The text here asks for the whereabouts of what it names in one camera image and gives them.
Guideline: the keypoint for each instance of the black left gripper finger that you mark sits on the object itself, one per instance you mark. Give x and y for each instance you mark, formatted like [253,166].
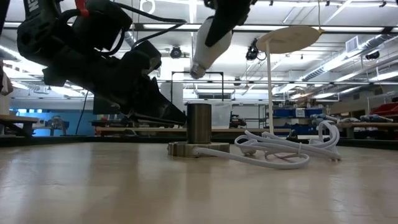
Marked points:
[155,122]
[158,102]

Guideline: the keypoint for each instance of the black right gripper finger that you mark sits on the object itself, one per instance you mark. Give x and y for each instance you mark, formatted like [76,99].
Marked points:
[219,31]

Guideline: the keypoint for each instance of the brass lamp socket base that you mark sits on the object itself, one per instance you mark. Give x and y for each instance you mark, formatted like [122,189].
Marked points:
[199,124]

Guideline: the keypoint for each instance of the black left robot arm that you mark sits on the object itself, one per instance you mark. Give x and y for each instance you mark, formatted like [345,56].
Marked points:
[46,31]

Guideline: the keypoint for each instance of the black clamp lever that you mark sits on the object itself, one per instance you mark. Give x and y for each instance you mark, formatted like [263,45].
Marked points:
[292,135]
[130,132]

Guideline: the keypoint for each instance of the black hanging spotlight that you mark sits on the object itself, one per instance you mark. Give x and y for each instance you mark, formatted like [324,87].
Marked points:
[252,53]
[176,52]

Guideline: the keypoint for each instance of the translucent plastic bin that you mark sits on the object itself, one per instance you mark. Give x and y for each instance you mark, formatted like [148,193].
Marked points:
[221,115]

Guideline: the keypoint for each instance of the wooden side table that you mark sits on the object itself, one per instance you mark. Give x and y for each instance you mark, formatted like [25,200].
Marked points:
[18,119]

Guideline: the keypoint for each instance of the blue storage bin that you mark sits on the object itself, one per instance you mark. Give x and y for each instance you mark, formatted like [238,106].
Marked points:
[286,112]

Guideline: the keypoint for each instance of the long ceiling light strip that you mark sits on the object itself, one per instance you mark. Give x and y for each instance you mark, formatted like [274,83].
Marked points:
[342,28]

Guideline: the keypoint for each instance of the white air vent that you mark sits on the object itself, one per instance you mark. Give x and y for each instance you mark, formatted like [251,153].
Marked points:
[352,44]

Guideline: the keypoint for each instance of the red storage bin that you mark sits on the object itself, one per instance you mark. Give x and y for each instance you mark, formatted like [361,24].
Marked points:
[385,109]

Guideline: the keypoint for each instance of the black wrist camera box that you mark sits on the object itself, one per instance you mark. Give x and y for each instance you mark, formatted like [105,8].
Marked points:
[147,57]

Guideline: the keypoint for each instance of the black aluminium table frame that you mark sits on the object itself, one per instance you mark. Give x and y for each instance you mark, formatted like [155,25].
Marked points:
[62,140]

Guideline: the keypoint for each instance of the silver ceiling duct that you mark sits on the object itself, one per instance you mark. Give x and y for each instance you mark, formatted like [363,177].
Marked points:
[351,57]

